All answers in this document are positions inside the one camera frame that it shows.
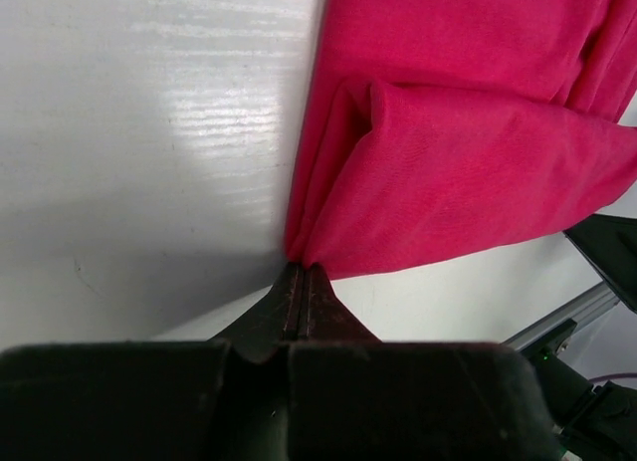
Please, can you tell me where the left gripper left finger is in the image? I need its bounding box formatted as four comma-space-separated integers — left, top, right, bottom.
1, 265, 304, 460

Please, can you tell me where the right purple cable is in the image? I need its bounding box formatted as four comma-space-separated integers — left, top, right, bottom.
586, 371, 637, 385

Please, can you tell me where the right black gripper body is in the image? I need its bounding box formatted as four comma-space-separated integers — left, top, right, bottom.
534, 353, 636, 460

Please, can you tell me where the aluminium mounting rail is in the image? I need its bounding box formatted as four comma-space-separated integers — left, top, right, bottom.
504, 283, 620, 358

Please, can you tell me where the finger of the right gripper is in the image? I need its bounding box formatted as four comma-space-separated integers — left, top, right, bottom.
564, 214, 637, 312

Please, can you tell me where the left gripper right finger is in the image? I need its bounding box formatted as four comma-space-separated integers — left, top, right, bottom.
286, 266, 559, 460

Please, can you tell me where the pink t-shirt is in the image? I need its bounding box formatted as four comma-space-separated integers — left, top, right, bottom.
285, 0, 636, 279

